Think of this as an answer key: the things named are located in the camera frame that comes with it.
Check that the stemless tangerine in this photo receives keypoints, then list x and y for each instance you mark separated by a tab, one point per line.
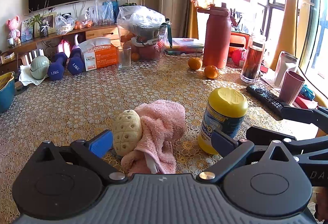
211	72

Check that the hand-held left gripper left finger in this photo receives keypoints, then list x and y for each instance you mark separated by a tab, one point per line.
100	144

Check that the colourful bead box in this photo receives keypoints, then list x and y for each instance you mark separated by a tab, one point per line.
184	46

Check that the large red water bottle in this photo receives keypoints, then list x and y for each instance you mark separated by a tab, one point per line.
216	39

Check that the vase with green plant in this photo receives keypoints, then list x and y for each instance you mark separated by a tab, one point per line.
43	29

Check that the pale green round container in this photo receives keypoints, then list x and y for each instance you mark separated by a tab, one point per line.
39	67

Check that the beige giraffe figure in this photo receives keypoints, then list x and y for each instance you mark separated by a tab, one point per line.
290	21

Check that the pink towel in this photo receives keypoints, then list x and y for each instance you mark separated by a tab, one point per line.
161	126

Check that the blue dumbbell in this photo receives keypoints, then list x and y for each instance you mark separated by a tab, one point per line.
75	62
57	69

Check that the pink plastic cup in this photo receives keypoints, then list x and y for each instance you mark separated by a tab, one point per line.
290	87

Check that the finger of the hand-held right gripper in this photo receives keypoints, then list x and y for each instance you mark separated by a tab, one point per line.
299	115
264	134

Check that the plastic bag covered bowl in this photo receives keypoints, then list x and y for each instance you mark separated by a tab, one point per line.
143	19

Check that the grey metal cup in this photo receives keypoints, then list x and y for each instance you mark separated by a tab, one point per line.
284	67

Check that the wooden television cabinet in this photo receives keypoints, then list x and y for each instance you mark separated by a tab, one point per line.
102	33

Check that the tangerine with stem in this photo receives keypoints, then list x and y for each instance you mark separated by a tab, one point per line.
195	64

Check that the pink ball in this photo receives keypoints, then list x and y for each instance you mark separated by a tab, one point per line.
238	57

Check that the white cloth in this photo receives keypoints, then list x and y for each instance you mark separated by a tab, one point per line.
25	76

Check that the beige dotted sponge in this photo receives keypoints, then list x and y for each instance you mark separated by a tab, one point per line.
126	131

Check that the white router with antennas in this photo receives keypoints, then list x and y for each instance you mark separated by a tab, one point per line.
32	56

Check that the plastic bag of food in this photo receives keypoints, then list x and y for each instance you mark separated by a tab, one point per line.
64	24

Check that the clear plastic bags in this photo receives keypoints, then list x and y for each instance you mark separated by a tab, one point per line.
102	12

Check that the orange case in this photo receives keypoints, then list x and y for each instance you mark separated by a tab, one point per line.
239	40

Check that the blue and yellow colander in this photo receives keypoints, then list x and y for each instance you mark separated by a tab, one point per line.
5	93

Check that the small tangerine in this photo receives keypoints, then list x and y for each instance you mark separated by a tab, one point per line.
135	56

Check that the pink bear figure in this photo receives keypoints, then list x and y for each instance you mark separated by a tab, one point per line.
13	26

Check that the orange and white tissue box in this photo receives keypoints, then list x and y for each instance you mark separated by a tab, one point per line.
101	56

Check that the black remote control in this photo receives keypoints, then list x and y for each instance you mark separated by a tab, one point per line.
266	97

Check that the glass jar of dark tea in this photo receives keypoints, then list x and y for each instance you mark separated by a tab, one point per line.
252	62

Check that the small unframed picture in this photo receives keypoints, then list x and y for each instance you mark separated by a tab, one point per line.
26	30

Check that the clear drinking glass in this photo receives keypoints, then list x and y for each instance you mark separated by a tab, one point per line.
124	58

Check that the blue box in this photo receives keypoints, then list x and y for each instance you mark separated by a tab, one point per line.
115	10

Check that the brushes in holder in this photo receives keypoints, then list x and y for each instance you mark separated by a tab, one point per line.
235	17

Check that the yellow supplement bottle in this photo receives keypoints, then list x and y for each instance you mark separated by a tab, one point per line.
225	111

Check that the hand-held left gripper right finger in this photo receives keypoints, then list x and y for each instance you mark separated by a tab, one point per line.
222	144

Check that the small white cup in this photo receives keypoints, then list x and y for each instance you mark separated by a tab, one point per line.
11	42

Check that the bag of oranges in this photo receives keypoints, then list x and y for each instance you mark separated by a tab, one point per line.
83	24

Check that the small white box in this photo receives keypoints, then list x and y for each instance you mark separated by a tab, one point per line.
7	58

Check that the wooden photo frame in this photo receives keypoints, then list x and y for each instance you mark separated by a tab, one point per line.
50	23

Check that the red book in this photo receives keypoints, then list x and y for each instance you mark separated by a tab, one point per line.
306	104

